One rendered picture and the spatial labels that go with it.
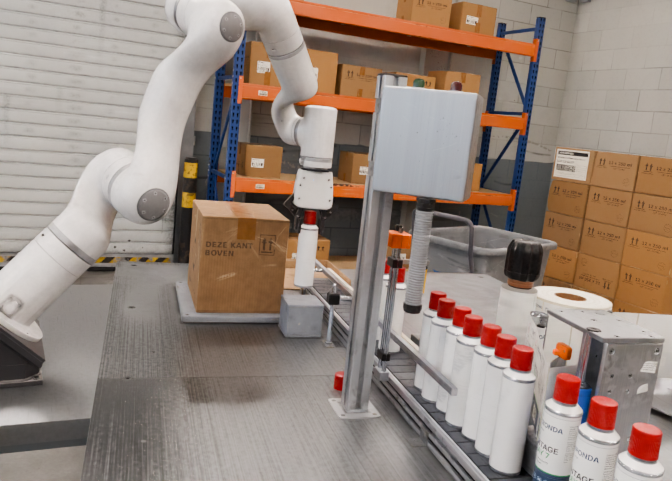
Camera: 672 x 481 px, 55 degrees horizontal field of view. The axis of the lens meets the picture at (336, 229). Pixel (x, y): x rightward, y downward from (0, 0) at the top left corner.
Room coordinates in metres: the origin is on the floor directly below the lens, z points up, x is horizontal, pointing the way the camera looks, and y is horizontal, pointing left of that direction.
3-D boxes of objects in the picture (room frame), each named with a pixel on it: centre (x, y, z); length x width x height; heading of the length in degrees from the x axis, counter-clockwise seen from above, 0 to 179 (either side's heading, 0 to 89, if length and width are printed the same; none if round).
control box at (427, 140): (1.20, -0.15, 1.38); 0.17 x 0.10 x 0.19; 72
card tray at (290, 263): (2.28, 0.10, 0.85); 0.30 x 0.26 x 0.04; 17
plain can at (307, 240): (1.69, 0.07, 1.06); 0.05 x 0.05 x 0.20
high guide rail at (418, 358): (1.60, -0.08, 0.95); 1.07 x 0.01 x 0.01; 17
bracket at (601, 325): (0.96, -0.42, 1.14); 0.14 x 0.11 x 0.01; 17
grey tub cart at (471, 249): (3.96, -0.90, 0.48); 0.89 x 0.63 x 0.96; 134
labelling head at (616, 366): (0.96, -0.41, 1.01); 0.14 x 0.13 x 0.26; 17
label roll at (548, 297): (1.61, -0.61, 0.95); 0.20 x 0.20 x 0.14
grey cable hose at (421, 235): (1.15, -0.15, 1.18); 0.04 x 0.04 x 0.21
